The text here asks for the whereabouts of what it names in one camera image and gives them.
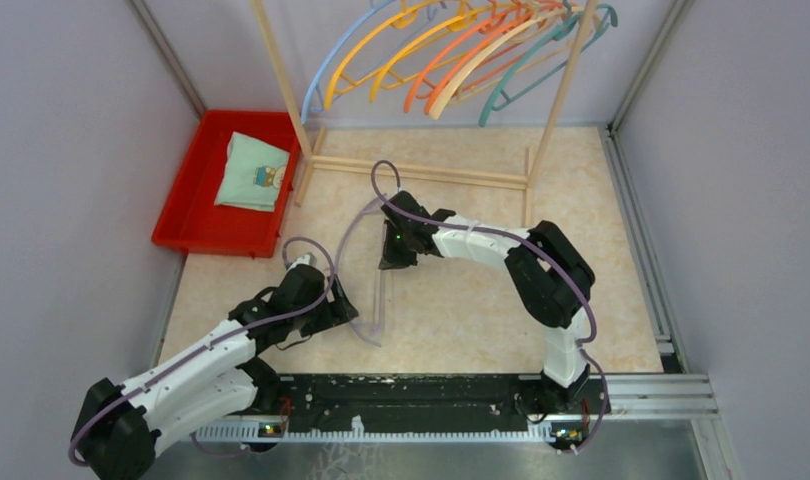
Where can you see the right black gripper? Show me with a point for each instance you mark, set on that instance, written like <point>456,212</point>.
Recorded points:
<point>392,259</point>

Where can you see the red plastic tray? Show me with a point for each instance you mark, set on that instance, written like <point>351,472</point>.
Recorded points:
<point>191,223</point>

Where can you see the teal hanger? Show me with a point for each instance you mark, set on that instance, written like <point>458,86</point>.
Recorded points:
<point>544,50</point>

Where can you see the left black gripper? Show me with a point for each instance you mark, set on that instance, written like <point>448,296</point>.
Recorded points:
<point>341,311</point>

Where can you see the grey cable duct rail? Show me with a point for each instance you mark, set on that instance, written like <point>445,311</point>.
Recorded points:
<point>633,397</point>

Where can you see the yellow hanger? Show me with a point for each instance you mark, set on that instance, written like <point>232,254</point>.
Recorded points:
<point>372,41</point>
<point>484,19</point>

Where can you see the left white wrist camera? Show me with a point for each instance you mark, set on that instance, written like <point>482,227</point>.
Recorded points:
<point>308,259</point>

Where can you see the light green cloth pouch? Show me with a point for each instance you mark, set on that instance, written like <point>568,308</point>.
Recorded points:
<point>253,175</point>

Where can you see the cream hanger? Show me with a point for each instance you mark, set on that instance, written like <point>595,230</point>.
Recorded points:
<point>470,62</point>

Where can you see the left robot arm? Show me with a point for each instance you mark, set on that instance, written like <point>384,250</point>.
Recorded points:
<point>123,428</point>

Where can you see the blue hanger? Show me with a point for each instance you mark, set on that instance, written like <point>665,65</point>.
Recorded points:
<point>313,101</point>

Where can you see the purple hanger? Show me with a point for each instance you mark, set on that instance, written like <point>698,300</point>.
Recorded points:
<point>371,331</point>

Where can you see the wooden hanger rack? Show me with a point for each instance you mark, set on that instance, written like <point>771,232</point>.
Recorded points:
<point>524,183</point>

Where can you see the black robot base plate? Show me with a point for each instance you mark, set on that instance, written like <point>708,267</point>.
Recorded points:
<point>422,404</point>

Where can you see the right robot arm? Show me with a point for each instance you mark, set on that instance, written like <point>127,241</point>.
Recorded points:
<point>551,278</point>

